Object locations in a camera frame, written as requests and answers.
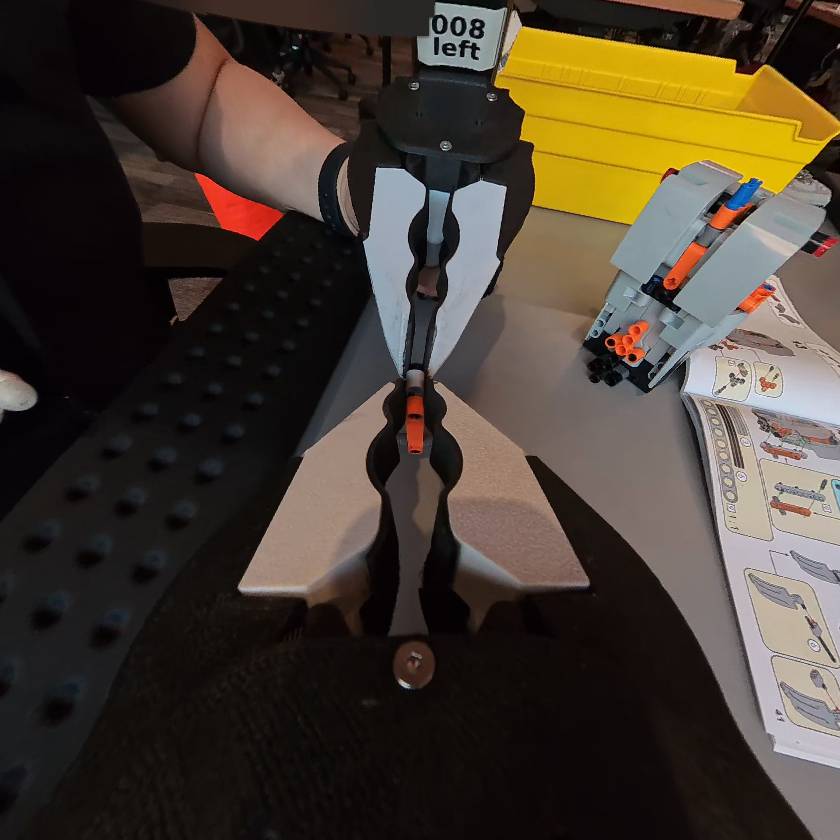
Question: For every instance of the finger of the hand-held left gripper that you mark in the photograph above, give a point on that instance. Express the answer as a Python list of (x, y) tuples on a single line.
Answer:
[(390, 249), (476, 262)]

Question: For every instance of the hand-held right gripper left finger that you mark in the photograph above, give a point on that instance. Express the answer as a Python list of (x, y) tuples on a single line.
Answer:
[(328, 525)]

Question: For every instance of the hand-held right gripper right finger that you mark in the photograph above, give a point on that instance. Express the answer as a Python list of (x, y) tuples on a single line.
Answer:
[(512, 525)]

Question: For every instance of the dark grey brick piece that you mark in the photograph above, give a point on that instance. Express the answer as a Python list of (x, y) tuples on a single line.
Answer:
[(423, 328)]

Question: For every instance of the orange and grey brick connector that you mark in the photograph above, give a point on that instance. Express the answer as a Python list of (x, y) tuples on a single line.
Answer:
[(415, 420)]

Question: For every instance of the grey building-block robot model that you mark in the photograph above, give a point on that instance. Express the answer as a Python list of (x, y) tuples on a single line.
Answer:
[(689, 275)]

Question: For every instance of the person's left forearm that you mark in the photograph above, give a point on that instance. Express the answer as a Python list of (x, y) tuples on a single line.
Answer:
[(249, 131)]

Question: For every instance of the person's left hand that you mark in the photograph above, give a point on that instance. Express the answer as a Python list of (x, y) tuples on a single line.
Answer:
[(351, 205)]

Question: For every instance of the black wristband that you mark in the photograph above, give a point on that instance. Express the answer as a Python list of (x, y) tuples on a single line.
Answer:
[(328, 190)]

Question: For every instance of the orange plastic crate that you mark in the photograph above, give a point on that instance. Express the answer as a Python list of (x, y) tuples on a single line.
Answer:
[(239, 207)]

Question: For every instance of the yellow storage bin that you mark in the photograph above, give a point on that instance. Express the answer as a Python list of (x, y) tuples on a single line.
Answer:
[(656, 131)]

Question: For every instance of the white instruction booklet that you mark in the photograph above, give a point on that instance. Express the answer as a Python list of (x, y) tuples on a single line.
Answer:
[(774, 525)]

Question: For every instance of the person's black shirt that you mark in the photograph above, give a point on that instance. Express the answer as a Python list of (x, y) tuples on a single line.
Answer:
[(65, 229)]

